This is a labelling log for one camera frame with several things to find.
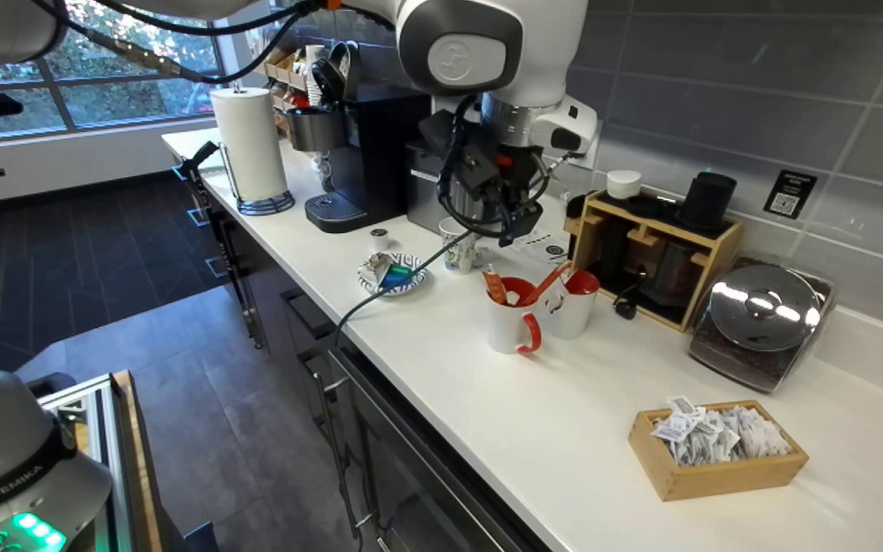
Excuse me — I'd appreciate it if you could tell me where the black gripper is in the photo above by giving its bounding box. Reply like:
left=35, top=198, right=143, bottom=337
left=456, top=135, right=559, bottom=250

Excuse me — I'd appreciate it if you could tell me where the patterned paper coffee cup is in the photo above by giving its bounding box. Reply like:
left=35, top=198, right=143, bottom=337
left=436, top=214, right=482, bottom=275

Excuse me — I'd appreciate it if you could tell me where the blue coffee pod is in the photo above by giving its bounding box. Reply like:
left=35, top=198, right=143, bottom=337
left=385, top=260, right=418, bottom=290

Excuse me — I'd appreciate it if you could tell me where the white mug with print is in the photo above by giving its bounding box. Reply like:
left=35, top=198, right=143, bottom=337
left=541, top=267, right=605, bottom=344

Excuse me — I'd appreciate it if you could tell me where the small white cup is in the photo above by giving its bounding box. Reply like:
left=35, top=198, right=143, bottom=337
left=605, top=169, right=643, bottom=202

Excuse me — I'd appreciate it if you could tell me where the black Keurig coffee machine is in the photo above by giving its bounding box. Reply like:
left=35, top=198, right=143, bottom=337
left=282, top=82, right=436, bottom=236

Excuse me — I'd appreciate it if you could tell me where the orange plastic utensil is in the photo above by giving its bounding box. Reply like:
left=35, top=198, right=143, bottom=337
left=482, top=267, right=519, bottom=310

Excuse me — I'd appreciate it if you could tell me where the stainless steel box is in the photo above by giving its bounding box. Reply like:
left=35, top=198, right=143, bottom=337
left=406, top=135, right=466, bottom=240

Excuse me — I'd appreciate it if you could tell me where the red plastic utensil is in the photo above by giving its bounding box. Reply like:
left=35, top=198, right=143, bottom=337
left=532, top=260, right=575, bottom=307

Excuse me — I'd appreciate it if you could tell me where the white pod purple lid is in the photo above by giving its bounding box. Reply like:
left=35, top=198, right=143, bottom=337
left=369, top=223, right=403, bottom=253

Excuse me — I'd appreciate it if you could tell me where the blue patterned paper plate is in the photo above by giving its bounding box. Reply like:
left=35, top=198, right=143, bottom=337
left=356, top=247, right=431, bottom=300

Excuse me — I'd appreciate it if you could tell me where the small black scoop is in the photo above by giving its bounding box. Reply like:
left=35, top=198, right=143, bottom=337
left=612, top=290, right=648, bottom=325

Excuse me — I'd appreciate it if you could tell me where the wooden countertop organizer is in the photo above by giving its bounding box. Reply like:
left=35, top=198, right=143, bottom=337
left=564, top=189, right=749, bottom=334

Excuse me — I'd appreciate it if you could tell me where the black canister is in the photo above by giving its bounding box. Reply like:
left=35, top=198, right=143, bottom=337
left=681, top=169, right=743, bottom=240

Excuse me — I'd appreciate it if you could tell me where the dark wood counter cabinet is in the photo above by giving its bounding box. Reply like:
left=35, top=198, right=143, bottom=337
left=184, top=150, right=559, bottom=552

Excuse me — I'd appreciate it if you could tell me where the white paper towel roll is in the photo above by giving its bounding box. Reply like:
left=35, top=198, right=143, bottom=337
left=210, top=82, right=302, bottom=217

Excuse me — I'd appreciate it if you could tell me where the stainless steel lidded appliance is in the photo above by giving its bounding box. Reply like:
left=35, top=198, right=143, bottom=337
left=686, top=256, right=836, bottom=400

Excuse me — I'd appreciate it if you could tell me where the black QR code sign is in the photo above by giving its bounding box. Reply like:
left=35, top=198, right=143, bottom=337
left=764, top=169, right=821, bottom=221

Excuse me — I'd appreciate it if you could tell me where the white sugar packets pile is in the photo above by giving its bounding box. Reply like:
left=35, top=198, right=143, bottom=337
left=651, top=397, right=794, bottom=470

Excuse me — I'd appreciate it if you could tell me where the wooden packet box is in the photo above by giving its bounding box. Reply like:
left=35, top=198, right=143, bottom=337
left=626, top=400, right=812, bottom=507

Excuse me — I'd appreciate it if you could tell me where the window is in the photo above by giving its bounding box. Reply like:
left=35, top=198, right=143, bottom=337
left=0, top=0, right=292, bottom=148

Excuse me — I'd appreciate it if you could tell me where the white mug red handle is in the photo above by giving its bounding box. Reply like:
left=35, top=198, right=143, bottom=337
left=484, top=274, right=548, bottom=358

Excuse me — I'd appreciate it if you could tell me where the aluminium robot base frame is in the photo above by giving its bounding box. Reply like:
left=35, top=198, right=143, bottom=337
left=35, top=368, right=170, bottom=552

